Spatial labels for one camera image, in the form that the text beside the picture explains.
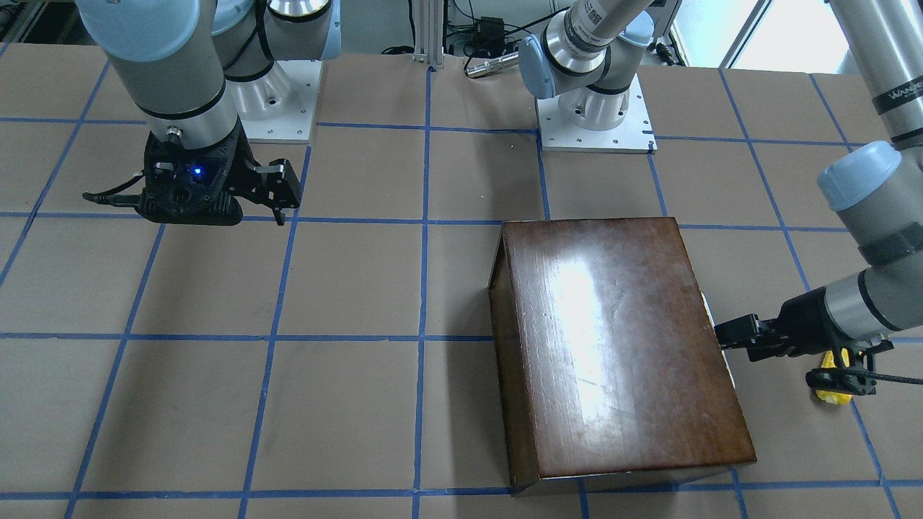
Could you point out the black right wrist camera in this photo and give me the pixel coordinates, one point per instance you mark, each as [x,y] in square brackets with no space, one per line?
[172,195]

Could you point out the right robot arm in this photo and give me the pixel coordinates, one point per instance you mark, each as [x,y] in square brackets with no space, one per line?
[199,71]

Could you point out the aluminium frame post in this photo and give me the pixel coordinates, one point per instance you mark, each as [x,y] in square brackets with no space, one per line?
[428,19]

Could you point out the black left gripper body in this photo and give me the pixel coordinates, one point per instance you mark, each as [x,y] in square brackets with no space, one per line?
[802,315]

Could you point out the light wooden drawer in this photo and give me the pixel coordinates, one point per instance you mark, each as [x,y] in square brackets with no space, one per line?
[714,324]

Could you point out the dark brown wooden cabinet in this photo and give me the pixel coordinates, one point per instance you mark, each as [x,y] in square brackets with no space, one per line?
[609,369]

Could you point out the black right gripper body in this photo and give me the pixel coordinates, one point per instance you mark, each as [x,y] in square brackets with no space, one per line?
[245,166]

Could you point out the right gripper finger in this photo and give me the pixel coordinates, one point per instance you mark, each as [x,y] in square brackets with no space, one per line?
[278,188]

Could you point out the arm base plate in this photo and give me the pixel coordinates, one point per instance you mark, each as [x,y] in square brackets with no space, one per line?
[588,121]
[280,106]

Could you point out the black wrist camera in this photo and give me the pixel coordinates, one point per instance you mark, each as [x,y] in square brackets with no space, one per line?
[857,375]
[172,195]

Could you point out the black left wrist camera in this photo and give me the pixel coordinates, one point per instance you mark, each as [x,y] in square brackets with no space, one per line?
[857,375]

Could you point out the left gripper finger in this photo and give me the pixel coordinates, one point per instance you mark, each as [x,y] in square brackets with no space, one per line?
[747,332]
[761,351]

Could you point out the yellow corn cob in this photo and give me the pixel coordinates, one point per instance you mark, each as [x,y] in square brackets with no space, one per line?
[830,397]

